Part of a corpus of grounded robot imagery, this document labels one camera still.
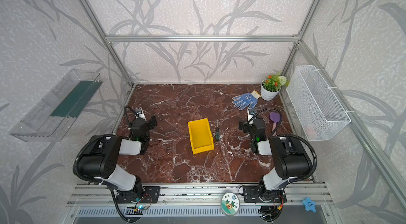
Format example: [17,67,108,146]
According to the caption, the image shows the green handled screwdriver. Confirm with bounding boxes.
[215,123,221,142]

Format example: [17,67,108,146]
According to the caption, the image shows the yellow plastic bin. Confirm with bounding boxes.
[188,118,214,155]

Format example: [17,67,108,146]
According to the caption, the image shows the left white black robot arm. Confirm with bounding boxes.
[73,116,160,204]

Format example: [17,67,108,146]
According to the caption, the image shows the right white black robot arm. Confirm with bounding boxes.
[239,118,317,204]

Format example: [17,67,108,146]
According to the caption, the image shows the purple plastic brush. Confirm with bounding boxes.
[269,112,282,135]

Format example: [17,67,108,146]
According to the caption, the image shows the blue white work glove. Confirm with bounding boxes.
[232,91,261,110]

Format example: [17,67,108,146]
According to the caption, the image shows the white pot with flowers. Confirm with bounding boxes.
[260,74,288,101]

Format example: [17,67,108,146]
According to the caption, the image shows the round green white badge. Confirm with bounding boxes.
[221,192,240,216]

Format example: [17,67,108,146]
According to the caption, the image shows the blue star toy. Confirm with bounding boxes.
[301,197,316,213]

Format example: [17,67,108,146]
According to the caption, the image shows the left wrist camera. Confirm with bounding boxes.
[134,107,147,120]

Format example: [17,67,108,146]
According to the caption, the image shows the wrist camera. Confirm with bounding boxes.
[134,107,147,120]
[247,108,256,121]

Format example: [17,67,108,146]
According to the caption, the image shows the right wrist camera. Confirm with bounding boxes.
[247,108,256,121]

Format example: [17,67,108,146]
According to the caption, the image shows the white wire mesh basket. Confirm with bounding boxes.
[287,65,351,142]

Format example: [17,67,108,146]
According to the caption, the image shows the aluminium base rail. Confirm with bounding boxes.
[59,182,337,224]

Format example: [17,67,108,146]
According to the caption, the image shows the clear plastic wall shelf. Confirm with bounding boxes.
[10,69,103,142]

